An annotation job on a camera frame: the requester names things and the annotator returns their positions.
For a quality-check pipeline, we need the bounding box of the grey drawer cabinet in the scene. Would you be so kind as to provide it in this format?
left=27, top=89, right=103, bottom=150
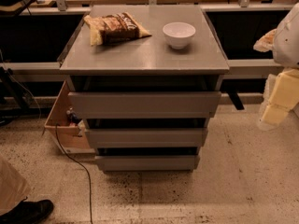
left=57, top=5, right=231, bottom=173

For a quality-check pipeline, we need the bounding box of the black floor cable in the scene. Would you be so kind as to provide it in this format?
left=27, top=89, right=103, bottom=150
left=54, top=123, right=94, bottom=224

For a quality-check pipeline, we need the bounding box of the grey top drawer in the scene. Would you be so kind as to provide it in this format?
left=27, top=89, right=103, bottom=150
left=68, top=91, right=221, bottom=119

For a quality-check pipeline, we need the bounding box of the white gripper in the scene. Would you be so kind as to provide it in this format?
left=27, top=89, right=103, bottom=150
left=253, top=29, right=299, bottom=131

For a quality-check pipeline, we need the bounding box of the grey metal rail frame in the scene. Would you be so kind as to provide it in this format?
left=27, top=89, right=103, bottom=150
left=1, top=4, right=292, bottom=82

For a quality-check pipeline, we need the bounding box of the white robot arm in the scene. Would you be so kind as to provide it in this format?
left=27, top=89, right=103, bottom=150
left=253, top=4, right=299, bottom=131

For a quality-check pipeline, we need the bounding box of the white bowl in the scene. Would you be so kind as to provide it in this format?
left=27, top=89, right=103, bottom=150
left=163, top=22, right=196, bottom=49

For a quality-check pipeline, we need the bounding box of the brown chip bag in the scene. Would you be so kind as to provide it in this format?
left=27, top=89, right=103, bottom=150
left=84, top=12, right=151, bottom=46

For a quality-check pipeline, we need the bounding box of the cardboard box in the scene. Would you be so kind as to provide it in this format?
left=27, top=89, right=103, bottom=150
left=45, top=82, right=94, bottom=154

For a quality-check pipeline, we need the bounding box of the grey middle drawer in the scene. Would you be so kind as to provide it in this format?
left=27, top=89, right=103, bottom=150
left=85, top=128, right=207, bottom=148

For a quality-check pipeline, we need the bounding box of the grey bottom drawer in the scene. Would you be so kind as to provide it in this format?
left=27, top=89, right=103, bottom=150
left=95, top=155, right=200, bottom=172

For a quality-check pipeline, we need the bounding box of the black shoe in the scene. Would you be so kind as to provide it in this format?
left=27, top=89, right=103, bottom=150
left=0, top=200, right=54, bottom=224

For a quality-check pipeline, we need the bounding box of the grey drawer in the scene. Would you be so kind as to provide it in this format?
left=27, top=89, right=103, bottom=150
left=68, top=91, right=221, bottom=119
left=95, top=155, right=200, bottom=172
left=85, top=128, right=207, bottom=148

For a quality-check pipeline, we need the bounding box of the beige trouser leg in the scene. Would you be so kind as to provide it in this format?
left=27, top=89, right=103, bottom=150
left=0, top=156, right=31, bottom=216

